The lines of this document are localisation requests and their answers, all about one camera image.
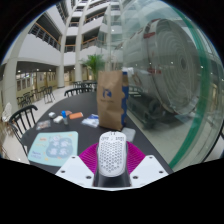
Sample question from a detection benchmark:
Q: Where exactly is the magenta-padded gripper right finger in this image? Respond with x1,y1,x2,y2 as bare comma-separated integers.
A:
125,141,170,189

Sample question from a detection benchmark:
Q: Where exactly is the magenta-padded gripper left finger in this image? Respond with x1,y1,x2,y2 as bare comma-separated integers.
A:
54,143,100,188

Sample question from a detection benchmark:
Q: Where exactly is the white perforated computer mouse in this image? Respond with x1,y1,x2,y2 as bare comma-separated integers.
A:
96,130,129,178

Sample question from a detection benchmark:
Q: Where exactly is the light teal printed mouse pad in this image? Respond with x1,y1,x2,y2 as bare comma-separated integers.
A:
27,130,80,168

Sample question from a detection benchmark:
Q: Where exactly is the white and blue plastic packet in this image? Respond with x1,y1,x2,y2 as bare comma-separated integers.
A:
80,113,100,129

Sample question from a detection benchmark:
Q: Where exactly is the flat white box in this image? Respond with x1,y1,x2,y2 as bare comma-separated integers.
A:
52,115,64,125

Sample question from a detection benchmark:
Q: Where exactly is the flat orange packet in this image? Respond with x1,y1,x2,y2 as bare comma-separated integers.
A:
68,112,84,121

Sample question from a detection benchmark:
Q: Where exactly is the clear bag with brown contents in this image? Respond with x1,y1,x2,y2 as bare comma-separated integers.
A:
35,119,52,131

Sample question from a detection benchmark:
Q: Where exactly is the black wooden spindle chair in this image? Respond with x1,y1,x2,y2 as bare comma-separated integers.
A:
8,104,39,156

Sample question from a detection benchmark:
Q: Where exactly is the brown paper bag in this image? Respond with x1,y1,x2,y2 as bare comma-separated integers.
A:
96,69,130,132

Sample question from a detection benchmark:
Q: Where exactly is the black chair at table end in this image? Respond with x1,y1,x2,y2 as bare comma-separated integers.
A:
63,86,95,99

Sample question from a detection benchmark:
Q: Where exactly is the group of dark chairs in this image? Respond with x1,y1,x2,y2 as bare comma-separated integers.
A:
16,85,56,108

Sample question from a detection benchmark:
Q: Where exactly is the white lattice-back chair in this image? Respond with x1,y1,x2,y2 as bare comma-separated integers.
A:
1,101,14,123

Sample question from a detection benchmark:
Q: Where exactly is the large grey cylindrical machine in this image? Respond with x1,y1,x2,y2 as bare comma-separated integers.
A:
124,18,202,130

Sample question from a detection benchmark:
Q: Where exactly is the potted palm plant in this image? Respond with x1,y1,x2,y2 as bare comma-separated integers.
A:
81,54,106,81

